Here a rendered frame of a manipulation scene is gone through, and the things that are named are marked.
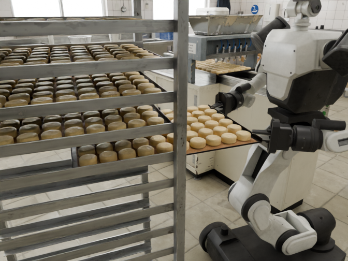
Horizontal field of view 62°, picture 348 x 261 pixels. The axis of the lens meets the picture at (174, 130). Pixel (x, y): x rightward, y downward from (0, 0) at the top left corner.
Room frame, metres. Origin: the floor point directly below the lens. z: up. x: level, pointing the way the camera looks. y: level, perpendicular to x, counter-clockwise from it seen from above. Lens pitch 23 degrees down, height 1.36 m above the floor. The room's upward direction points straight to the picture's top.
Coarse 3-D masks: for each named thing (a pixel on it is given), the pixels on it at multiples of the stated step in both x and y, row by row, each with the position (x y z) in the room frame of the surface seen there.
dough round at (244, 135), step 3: (237, 132) 0.91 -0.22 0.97; (240, 132) 0.91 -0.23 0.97; (243, 132) 0.91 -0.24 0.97; (246, 132) 0.91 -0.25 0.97; (249, 132) 0.91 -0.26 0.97; (237, 135) 0.89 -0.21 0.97; (240, 135) 0.88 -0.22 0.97; (243, 135) 0.88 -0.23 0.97; (246, 135) 0.88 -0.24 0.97; (249, 135) 0.89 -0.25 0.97; (237, 138) 0.89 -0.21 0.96; (240, 138) 0.88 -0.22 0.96; (243, 138) 0.88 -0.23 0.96; (246, 138) 0.88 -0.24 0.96; (249, 138) 0.88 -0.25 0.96
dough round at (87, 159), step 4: (84, 156) 0.73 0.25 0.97; (88, 156) 0.73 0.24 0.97; (92, 156) 0.73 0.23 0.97; (96, 156) 0.74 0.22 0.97; (80, 160) 0.71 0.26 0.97; (84, 160) 0.71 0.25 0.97; (88, 160) 0.71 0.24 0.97; (92, 160) 0.71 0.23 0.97; (96, 160) 0.72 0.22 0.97; (80, 164) 0.71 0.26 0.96; (84, 164) 0.70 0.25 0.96; (88, 164) 0.70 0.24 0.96; (92, 164) 0.71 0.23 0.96
